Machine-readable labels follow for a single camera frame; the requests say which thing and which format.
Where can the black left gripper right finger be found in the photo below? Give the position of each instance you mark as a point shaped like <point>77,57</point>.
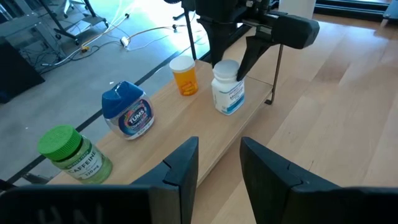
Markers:
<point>311,205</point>

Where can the white planter pot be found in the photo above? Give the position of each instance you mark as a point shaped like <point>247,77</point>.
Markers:
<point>297,7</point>

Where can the green caffeine bottle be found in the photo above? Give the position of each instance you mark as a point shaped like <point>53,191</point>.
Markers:
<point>77,155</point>

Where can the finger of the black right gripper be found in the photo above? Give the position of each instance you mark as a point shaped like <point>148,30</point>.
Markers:
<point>219,40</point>
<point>295,31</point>

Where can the white power adapter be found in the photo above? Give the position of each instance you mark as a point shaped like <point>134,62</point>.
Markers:
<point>125,41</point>

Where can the white melatonin bottle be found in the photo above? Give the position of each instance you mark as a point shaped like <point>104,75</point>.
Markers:
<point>228,93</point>

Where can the orange pill bottle white cap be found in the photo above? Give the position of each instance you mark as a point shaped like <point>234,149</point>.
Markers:
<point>185,77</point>

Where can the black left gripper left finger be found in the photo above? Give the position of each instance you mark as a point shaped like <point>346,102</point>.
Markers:
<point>93,205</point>

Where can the blue-capped Tums bottle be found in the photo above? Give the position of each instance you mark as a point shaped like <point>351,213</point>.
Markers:
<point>127,112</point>

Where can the black rolling stand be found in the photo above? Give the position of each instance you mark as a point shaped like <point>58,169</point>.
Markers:
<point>93,21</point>

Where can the black box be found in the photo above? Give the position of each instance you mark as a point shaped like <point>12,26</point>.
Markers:
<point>15,77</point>

